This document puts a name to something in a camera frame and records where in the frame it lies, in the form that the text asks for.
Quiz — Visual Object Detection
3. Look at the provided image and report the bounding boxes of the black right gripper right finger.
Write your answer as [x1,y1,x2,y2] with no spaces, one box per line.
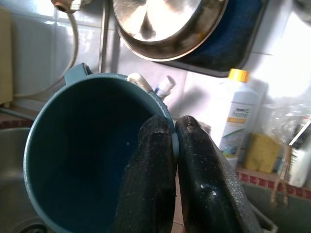
[174,115,264,233]

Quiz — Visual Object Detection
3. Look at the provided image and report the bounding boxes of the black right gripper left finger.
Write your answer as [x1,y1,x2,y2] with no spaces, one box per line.
[111,114,177,233]

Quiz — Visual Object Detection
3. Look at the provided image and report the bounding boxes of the dark teal plastic cup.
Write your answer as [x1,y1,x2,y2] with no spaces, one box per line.
[23,62,182,233]

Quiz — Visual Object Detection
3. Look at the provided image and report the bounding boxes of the yellow sponge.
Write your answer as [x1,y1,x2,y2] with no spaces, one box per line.
[243,132,280,174]

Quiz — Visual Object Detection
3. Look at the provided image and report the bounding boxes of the white detergent bottle yellow cap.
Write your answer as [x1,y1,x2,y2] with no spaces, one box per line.
[218,68,260,168]

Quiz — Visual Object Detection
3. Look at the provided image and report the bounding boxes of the stainless steel sink basin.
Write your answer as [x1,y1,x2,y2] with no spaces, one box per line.
[239,181,311,233]
[0,127,48,233]

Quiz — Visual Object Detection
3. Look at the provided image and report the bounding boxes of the white dish brush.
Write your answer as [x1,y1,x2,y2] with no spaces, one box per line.
[269,118,311,207]

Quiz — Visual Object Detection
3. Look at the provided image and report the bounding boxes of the blue toothbrush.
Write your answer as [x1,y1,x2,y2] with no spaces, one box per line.
[153,75,176,100]

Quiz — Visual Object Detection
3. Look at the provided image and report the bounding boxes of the clear plastic bag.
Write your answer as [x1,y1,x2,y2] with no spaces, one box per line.
[261,96,311,151]

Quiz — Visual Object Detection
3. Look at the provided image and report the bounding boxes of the dark blue hanging tray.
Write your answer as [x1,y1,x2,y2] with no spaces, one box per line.
[155,0,269,79]

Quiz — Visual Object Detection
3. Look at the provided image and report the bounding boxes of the hanging steel wok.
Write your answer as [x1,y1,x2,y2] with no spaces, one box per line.
[111,0,229,62]

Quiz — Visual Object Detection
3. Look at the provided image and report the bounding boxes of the beige water purifier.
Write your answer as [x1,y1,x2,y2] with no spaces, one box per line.
[0,6,14,109]

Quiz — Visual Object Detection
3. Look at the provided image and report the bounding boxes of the grey hose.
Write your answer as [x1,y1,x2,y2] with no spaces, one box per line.
[0,107,36,122]

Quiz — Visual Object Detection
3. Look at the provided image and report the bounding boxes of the white hose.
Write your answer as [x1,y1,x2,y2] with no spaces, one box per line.
[13,12,80,99]

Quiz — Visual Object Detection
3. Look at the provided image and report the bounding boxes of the cream wall hose fitting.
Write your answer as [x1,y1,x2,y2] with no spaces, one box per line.
[50,0,83,15]

